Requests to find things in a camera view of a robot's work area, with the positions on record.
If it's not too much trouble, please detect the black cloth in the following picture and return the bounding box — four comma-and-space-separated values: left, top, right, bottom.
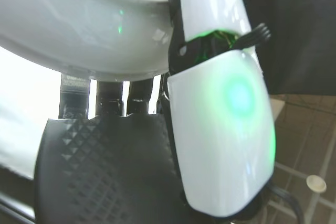
235, 0, 336, 97

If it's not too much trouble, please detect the white round foot pad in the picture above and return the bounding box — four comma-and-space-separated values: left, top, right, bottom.
306, 175, 328, 194

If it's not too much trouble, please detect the black cable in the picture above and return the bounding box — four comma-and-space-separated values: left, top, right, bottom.
266, 184, 306, 224

